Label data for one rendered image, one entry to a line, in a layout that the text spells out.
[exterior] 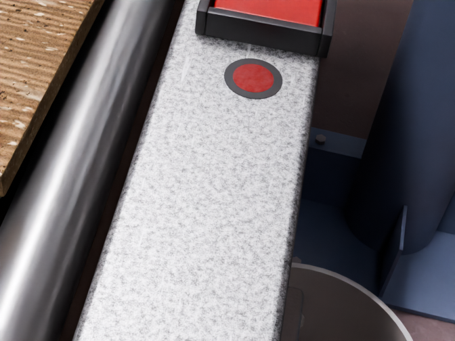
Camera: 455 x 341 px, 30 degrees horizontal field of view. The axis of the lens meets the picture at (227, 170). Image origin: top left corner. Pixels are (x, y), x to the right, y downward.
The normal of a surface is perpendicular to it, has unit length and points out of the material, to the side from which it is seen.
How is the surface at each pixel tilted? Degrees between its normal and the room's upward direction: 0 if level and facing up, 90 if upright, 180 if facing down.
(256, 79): 0
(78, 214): 41
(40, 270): 23
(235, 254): 0
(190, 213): 0
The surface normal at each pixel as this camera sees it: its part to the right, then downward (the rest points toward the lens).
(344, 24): 0.11, -0.65
